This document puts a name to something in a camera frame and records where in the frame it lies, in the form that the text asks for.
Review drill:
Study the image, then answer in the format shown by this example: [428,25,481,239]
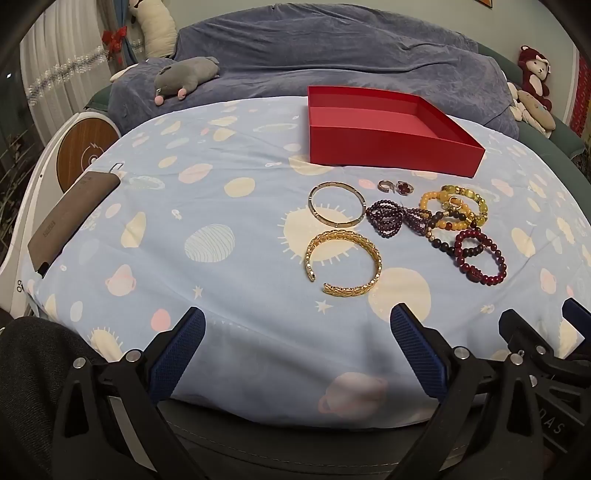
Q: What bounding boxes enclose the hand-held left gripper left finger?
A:
[52,306,207,480]

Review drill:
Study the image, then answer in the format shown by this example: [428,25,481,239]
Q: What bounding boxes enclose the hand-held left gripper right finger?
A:
[390,302,550,480]

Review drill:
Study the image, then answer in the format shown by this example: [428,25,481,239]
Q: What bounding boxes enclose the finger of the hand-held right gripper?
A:
[561,298,591,326]
[500,308,561,365]

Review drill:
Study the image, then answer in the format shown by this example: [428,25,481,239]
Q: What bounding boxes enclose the red beaded bracelet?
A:
[454,229,507,287]

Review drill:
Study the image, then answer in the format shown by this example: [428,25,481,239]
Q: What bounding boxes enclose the gold chain-link bangle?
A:
[305,229,383,297]

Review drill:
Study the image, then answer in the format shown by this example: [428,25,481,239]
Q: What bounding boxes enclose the dark brown beaded bracelet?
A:
[425,211,484,257]

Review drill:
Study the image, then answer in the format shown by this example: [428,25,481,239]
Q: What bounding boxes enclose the dark purple beaded bracelet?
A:
[366,198,435,240]

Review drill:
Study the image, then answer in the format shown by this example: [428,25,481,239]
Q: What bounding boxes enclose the yellow green beaded bracelet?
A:
[441,185,489,227]

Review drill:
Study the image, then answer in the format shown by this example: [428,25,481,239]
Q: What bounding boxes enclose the orange beaded bracelet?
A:
[419,190,476,232]

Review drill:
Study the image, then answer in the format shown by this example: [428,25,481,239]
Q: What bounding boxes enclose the thin metal bangle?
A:
[308,181,365,227]

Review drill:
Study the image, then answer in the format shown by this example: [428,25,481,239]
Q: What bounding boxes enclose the red cardboard box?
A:
[307,85,486,178]

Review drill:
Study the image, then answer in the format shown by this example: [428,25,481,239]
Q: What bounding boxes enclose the planet print blue bedsheet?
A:
[25,95,591,428]

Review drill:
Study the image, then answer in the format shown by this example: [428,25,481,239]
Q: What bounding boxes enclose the person's dark trouser leg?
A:
[0,318,95,480]

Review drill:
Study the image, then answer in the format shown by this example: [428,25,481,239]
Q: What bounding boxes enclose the brown leather case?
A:
[28,171,122,278]

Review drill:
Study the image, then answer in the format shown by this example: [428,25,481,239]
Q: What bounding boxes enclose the green sofa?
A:
[480,44,587,160]

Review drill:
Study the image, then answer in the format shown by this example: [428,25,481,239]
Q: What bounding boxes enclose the beige plush toy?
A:
[508,82,557,138]

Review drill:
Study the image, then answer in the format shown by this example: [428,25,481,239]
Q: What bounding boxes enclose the white device with wooden disc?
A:
[0,108,123,319]

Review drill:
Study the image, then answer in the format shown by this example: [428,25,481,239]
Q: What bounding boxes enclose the red monkey plush toy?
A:
[517,45,553,112]

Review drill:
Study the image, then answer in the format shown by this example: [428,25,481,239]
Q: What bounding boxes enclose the grey mouse plush toy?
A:
[154,56,220,106]

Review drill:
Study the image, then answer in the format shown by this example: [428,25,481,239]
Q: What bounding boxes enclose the silver tinsel garland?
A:
[28,46,109,104]

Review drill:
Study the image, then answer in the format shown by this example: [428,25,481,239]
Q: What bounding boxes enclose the blue grey blanket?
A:
[108,4,520,139]

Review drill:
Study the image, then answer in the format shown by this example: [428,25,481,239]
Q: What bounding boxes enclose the red ribbon bow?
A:
[102,26,127,49]

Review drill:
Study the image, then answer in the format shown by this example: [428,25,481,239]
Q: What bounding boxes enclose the white plush toy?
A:
[127,0,178,58]

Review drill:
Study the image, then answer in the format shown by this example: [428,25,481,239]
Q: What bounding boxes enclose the white curtain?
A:
[21,9,139,121]

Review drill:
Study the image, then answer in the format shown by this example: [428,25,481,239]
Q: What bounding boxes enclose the red wall decoration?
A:
[570,53,591,139]

